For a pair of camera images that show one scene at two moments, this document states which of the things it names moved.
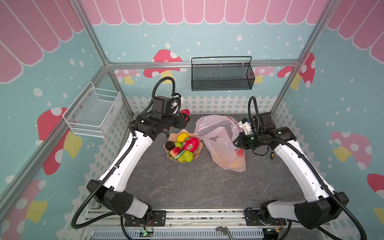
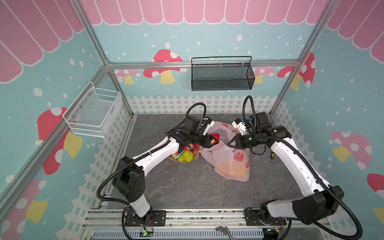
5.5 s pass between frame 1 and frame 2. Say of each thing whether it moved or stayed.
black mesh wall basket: stayed
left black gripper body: moved
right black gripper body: stayed
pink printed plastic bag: moved
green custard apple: stayed
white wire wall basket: stayed
